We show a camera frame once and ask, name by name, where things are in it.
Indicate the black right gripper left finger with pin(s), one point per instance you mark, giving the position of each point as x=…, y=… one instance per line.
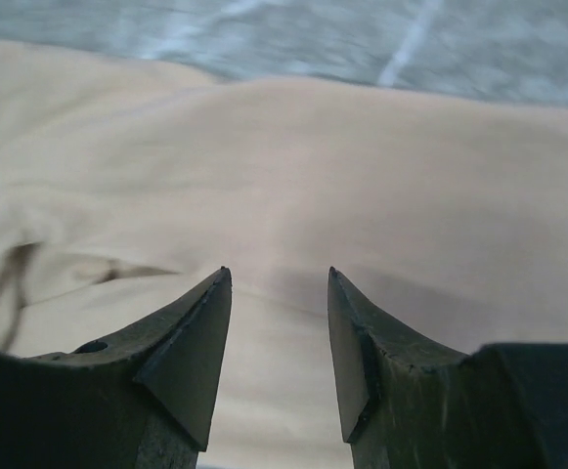
x=141, y=397

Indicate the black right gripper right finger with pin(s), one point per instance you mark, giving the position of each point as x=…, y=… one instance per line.
x=406, y=401

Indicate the beige t shirt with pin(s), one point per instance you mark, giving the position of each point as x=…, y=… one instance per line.
x=123, y=183

